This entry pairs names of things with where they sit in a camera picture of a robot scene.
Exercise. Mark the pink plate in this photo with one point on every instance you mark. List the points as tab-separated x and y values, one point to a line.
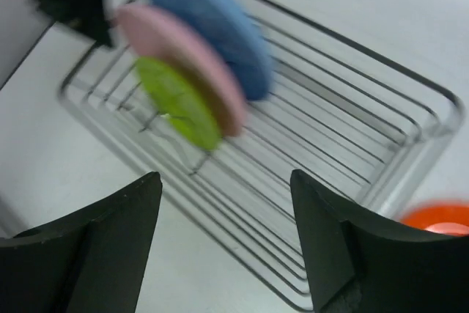
154	32

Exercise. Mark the blue plate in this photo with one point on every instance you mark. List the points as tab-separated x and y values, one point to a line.
224	25

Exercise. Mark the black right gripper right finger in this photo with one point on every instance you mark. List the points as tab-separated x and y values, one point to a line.
359	261

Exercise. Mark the green plate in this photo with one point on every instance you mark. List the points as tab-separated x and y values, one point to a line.
179	102

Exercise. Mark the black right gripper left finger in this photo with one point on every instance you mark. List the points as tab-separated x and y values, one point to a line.
91	260

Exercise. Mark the orange plate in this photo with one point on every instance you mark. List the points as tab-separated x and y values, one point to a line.
442	217

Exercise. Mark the grey wire dish rack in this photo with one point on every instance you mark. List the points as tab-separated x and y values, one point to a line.
362	125

